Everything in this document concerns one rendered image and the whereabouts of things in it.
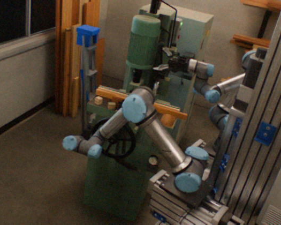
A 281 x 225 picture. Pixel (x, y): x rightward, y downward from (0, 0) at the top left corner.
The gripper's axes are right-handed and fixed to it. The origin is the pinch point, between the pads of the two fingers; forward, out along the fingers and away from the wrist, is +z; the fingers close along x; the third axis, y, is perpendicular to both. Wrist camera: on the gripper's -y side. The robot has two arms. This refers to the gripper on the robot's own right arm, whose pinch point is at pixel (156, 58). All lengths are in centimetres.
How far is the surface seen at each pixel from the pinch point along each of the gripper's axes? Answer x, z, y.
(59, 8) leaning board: -72, 127, -85
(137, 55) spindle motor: 0.0, 12.6, -2.6
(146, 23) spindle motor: -14.5, 10.1, 12.6
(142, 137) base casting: 42, -3, -34
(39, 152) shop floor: 65, 98, -118
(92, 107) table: 34, 35, -26
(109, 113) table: 34.4, 22.6, -26.4
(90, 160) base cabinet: 64, 32, -57
